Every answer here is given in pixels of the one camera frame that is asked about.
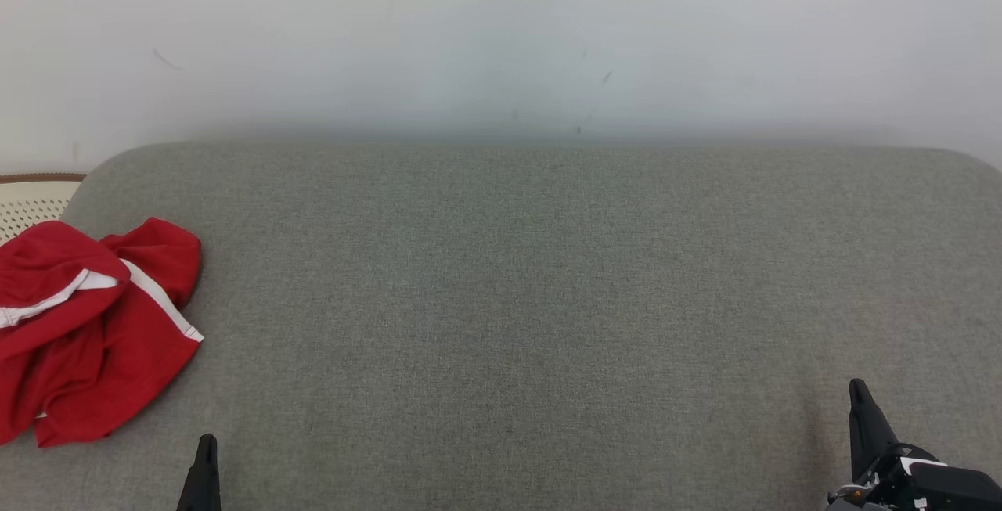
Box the thin right arm cable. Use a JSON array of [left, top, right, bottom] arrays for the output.
[[891, 441, 940, 465]]

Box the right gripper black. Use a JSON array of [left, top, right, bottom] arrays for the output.
[[826, 378, 921, 511]]

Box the grey fabric sofa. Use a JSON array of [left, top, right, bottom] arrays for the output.
[[0, 141, 1002, 511]]

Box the red shorts white side stripe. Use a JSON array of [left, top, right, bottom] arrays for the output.
[[31, 218, 205, 449]]

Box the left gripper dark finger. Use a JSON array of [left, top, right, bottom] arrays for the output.
[[175, 434, 222, 511]]

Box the cream perforated laundry basket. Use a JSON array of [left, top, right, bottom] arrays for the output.
[[0, 173, 88, 246]]

